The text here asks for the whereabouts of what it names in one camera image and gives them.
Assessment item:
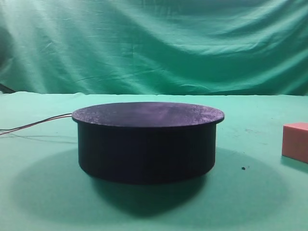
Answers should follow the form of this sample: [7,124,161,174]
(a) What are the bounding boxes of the pink cube block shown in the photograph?
[282,122,308,163]

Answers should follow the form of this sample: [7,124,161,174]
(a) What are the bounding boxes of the black round turntable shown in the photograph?
[72,102,225,185]

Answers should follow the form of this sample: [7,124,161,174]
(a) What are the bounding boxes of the green backdrop cloth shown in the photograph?
[0,0,308,95]

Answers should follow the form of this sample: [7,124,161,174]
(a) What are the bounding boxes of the green table cloth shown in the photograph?
[0,92,308,231]

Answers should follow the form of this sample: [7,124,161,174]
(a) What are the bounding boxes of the black wire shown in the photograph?
[0,115,73,137]

